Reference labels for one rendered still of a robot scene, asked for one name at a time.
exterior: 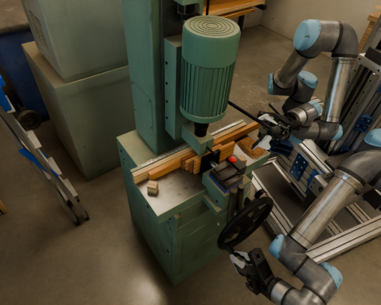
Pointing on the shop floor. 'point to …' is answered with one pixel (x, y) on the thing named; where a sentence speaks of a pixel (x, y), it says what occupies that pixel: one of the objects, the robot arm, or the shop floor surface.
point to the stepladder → (29, 144)
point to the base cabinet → (176, 235)
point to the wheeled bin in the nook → (15, 59)
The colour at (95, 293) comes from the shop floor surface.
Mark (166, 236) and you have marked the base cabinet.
